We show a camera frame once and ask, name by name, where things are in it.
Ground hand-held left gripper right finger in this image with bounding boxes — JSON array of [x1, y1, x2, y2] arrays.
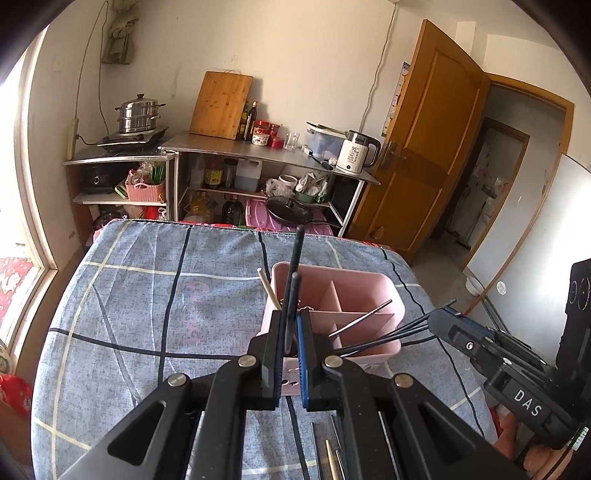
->
[[297, 308, 529, 480]]

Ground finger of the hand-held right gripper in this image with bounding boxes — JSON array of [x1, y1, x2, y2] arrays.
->
[[428, 308, 502, 377], [455, 314, 555, 366]]

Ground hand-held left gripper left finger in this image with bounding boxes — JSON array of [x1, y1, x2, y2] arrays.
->
[[60, 310, 283, 480]]

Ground cream chopstick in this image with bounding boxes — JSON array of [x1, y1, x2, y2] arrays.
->
[[257, 268, 281, 312]]

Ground metal chopstick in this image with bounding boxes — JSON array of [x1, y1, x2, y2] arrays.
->
[[329, 300, 393, 337]]

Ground pink plastic utensil basket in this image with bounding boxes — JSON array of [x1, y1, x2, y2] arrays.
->
[[256, 261, 407, 398]]

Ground row of mixed chopsticks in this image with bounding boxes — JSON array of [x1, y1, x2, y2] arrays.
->
[[310, 414, 346, 480]]

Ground person's right hand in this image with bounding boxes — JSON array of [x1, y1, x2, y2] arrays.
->
[[493, 414, 574, 480]]

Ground white refrigerator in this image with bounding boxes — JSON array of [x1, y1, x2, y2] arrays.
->
[[464, 152, 591, 333]]

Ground pink plastic tub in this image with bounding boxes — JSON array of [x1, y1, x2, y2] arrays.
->
[[245, 198, 333, 236]]

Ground blue plaid table cloth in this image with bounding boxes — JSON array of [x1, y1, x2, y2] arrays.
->
[[30, 219, 497, 480]]

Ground black pan with lid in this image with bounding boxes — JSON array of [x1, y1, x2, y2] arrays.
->
[[265, 196, 315, 227]]

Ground large dark bottle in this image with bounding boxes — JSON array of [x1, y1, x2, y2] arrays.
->
[[222, 195, 245, 227]]

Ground yellow cooking oil bottle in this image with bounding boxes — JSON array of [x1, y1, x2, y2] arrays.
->
[[185, 191, 213, 222]]

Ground crumpled plastic bags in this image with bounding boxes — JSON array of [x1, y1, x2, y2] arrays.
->
[[295, 173, 329, 204]]

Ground blue liquid jug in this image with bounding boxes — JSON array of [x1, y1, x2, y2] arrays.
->
[[235, 158, 264, 192]]

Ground brown sauce bottle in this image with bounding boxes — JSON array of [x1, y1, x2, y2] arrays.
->
[[204, 159, 225, 189]]

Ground metal shelf rack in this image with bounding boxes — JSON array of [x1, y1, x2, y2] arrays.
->
[[159, 131, 382, 238]]

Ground small pink storage basket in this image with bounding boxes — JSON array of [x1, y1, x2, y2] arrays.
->
[[126, 179, 167, 203]]

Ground wooden door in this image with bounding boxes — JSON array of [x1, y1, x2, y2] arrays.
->
[[342, 18, 491, 266]]

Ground white electric kettle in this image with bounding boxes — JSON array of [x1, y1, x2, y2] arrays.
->
[[336, 130, 382, 175]]

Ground water filter pitcher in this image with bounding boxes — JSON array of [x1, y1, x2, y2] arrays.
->
[[305, 121, 346, 158]]

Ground dark oil bottle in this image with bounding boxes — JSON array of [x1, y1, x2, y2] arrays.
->
[[245, 100, 259, 141]]

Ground bamboo cutting board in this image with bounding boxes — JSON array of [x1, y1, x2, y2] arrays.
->
[[189, 71, 254, 140]]

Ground small metal shelf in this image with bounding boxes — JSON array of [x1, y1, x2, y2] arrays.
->
[[63, 148, 178, 232]]

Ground black induction cooker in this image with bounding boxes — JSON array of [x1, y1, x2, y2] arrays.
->
[[97, 126, 170, 149]]

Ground red plastic bag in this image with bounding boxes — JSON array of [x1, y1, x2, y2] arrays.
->
[[0, 374, 33, 421]]

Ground red patterned rug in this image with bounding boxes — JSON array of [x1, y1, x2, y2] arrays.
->
[[0, 256, 47, 324]]

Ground stainless steel steamer pot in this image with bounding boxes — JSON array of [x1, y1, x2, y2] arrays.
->
[[115, 93, 167, 134]]

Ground white power strip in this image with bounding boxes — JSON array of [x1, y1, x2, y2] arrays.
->
[[67, 117, 80, 161]]

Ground grey hanging cloth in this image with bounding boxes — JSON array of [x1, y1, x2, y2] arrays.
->
[[102, 0, 139, 65]]

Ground metal door handle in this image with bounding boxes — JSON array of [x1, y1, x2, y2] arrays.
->
[[379, 141, 407, 171]]

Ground wooden door frame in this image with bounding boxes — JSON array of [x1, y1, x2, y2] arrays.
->
[[482, 71, 577, 162]]

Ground white window frame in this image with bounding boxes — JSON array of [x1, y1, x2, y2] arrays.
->
[[0, 46, 61, 370]]

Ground white wall cable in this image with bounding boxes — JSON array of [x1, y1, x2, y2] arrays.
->
[[362, 4, 400, 126]]

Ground thin grey cable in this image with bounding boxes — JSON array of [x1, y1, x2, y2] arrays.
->
[[74, 0, 112, 121]]

